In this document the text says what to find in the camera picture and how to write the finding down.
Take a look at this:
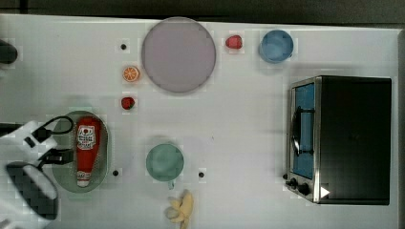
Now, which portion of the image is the red strawberry toy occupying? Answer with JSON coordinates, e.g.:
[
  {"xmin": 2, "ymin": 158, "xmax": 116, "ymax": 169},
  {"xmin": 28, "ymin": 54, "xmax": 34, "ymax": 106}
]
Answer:
[
  {"xmin": 225, "ymin": 35, "xmax": 243, "ymax": 50},
  {"xmin": 120, "ymin": 96, "xmax": 136, "ymax": 111}
]

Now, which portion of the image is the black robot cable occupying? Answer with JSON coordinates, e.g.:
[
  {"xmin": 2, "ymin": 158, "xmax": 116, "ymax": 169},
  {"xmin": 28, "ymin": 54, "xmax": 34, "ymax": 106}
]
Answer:
[{"xmin": 42, "ymin": 115, "xmax": 75, "ymax": 135}]

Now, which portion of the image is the green mug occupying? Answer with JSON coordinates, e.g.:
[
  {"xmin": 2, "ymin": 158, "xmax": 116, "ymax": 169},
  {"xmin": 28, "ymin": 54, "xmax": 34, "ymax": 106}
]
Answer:
[{"xmin": 145, "ymin": 143, "xmax": 184, "ymax": 190}]

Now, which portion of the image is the green oval strainer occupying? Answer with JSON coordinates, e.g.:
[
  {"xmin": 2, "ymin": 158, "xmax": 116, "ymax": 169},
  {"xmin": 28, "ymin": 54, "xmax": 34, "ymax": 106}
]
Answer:
[{"xmin": 52, "ymin": 111, "xmax": 109, "ymax": 194}]

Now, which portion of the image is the black post upper left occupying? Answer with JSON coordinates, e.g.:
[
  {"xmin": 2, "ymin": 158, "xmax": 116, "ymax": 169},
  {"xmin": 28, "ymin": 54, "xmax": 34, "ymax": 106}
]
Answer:
[{"xmin": 0, "ymin": 40, "xmax": 18, "ymax": 64}]

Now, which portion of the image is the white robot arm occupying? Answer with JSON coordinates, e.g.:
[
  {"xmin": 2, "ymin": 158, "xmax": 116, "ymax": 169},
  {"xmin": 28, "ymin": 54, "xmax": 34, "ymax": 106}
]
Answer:
[{"xmin": 1, "ymin": 121, "xmax": 74, "ymax": 229}]

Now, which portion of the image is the blue bowl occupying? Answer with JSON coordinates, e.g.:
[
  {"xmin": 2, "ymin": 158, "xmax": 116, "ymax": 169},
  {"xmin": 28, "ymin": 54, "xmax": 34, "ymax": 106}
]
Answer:
[{"xmin": 259, "ymin": 30, "xmax": 294, "ymax": 63}]

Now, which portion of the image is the grey round plate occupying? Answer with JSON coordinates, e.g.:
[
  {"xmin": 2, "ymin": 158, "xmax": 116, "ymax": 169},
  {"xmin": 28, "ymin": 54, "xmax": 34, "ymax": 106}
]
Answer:
[{"xmin": 141, "ymin": 17, "xmax": 216, "ymax": 94}]

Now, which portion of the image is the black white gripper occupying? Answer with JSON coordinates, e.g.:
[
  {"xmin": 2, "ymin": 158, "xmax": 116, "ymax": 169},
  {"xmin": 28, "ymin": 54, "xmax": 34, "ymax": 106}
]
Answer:
[{"xmin": 11, "ymin": 119, "xmax": 74, "ymax": 165}]

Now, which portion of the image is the yellow banana toy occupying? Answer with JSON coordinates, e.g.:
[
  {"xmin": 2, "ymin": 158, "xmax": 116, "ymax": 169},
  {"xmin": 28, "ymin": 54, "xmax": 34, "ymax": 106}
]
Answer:
[{"xmin": 165, "ymin": 190, "xmax": 194, "ymax": 229}]

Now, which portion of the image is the orange slice toy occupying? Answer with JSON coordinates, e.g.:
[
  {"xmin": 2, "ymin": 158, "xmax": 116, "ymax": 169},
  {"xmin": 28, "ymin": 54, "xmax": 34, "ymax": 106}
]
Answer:
[{"xmin": 122, "ymin": 66, "xmax": 140, "ymax": 82}]

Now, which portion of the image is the black toaster oven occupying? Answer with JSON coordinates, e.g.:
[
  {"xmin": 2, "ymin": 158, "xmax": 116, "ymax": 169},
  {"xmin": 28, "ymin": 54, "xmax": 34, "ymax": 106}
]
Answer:
[{"xmin": 283, "ymin": 75, "xmax": 392, "ymax": 205}]

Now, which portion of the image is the red ketchup bottle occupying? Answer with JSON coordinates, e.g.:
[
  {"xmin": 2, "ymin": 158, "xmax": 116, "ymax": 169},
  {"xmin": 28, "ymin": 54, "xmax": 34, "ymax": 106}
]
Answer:
[{"xmin": 75, "ymin": 116, "xmax": 101, "ymax": 187}]

